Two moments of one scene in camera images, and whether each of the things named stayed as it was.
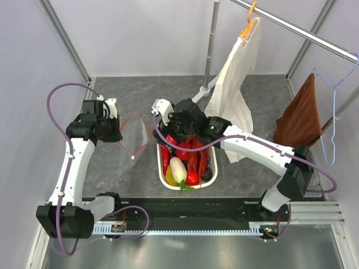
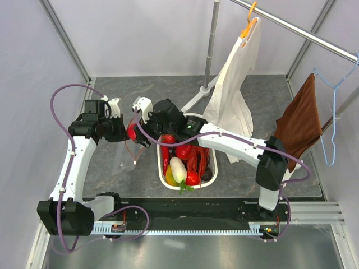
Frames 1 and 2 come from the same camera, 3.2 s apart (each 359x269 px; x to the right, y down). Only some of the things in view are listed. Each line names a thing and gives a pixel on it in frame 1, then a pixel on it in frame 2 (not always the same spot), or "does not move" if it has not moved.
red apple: (170, 138) → (130, 131)
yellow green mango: (170, 177) does not move
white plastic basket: (212, 163) does not move
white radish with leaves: (179, 172) does not move
